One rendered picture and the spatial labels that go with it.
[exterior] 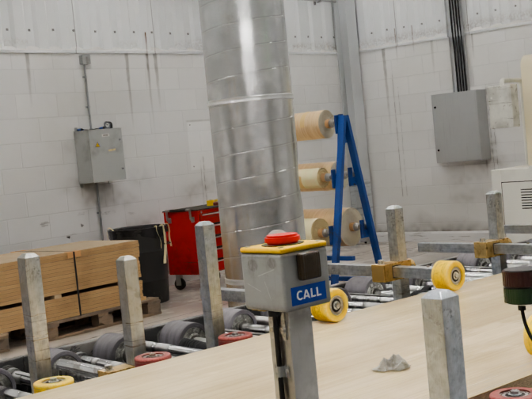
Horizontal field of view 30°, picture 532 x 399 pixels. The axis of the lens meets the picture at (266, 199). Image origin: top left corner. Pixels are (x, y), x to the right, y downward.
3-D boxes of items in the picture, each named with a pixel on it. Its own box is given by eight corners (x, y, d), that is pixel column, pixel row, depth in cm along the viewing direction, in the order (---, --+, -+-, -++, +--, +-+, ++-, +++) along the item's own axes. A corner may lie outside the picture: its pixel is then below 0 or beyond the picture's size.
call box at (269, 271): (333, 308, 111) (326, 239, 111) (286, 320, 106) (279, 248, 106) (291, 304, 116) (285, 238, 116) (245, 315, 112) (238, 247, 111)
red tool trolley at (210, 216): (251, 279, 1016) (243, 200, 1012) (204, 292, 955) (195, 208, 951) (214, 279, 1044) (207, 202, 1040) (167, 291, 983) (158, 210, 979)
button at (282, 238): (308, 247, 111) (306, 232, 111) (282, 252, 108) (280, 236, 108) (284, 246, 114) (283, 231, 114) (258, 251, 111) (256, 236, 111)
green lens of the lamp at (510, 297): (553, 298, 148) (552, 283, 148) (530, 305, 144) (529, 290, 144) (519, 296, 153) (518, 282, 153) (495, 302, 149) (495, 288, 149)
